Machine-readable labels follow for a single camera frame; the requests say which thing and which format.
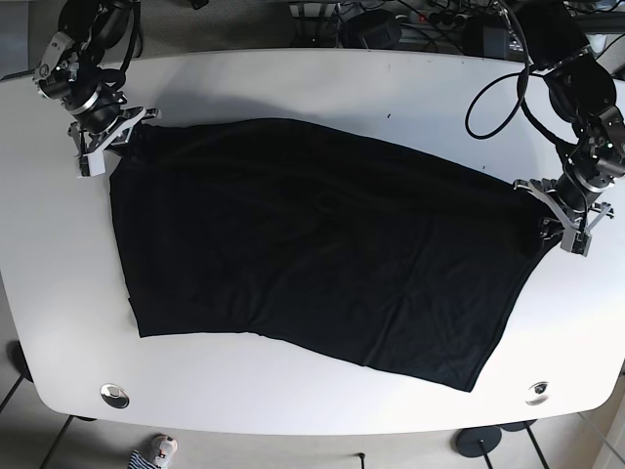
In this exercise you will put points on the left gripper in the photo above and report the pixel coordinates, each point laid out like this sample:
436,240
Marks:
573,222

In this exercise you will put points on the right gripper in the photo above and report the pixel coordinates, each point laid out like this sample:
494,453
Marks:
119,130

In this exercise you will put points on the black T-shirt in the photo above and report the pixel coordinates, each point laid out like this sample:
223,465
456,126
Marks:
350,247

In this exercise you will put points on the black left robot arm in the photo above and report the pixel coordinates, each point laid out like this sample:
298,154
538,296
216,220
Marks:
581,93

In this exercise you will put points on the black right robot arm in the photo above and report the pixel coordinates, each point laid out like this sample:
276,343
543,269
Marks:
84,67

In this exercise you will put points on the right silver table grommet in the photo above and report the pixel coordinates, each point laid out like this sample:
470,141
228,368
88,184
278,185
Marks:
537,394

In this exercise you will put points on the silver table grommet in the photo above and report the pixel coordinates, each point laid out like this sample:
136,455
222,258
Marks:
114,396
537,394

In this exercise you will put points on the black round stand base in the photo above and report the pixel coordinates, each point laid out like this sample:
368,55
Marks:
478,441

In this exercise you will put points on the black power adapter box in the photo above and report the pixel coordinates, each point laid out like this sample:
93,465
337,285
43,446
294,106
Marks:
377,30

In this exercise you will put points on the left silver table grommet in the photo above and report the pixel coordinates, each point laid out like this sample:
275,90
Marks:
114,396

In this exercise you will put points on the white orange sneaker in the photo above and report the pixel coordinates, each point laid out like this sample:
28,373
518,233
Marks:
162,450

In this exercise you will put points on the striped sock foot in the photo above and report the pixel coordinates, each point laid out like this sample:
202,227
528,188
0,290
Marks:
137,461

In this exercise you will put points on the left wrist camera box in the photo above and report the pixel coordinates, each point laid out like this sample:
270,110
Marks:
576,242

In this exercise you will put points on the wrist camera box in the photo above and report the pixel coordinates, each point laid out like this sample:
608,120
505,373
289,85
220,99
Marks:
576,242
91,165

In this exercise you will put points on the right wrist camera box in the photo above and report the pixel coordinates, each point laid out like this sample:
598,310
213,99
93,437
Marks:
91,165

